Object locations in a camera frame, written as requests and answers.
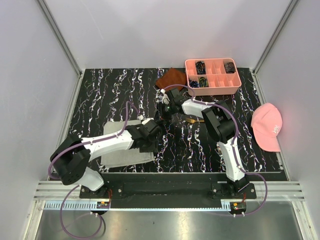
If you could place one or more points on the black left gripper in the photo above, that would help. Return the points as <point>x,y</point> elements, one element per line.
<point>153,148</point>

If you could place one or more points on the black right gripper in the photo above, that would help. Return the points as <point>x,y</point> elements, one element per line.
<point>160,115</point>

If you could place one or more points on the grey cloth napkin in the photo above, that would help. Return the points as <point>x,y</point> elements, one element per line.
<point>123,158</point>

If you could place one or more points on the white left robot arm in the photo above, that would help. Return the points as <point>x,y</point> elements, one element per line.
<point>122,144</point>

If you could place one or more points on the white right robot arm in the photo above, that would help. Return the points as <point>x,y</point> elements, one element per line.
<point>220,125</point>

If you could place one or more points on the gold fork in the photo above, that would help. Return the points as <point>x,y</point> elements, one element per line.
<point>219,151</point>
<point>193,121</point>

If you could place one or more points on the blue patterned item in tray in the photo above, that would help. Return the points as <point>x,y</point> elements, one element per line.
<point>193,83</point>

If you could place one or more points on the colourful item in tray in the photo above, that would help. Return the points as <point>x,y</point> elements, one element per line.
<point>203,82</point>

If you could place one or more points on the pink compartment organizer tray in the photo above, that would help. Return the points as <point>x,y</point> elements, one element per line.
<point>220,83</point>

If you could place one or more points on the dark patterned item in tray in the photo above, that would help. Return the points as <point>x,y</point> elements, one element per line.
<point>229,67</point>

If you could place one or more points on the pink baseball cap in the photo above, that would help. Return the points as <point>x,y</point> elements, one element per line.
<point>266,123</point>

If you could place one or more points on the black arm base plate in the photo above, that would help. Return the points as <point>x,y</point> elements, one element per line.
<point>122,190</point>

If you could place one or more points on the aluminium frame rail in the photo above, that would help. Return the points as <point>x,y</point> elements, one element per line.
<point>256,190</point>

